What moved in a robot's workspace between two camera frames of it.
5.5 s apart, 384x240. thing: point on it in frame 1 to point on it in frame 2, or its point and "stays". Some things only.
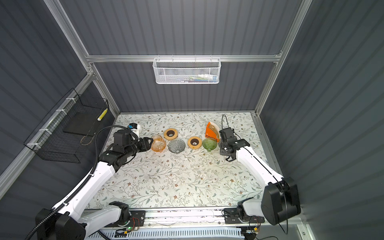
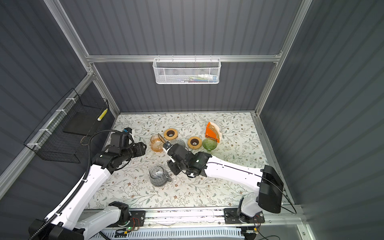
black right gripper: x=222 y=149 to x=171 y=165
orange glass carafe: x=158 y=144 stays
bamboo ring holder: x=194 y=142 stays
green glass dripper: x=209 y=144 stays
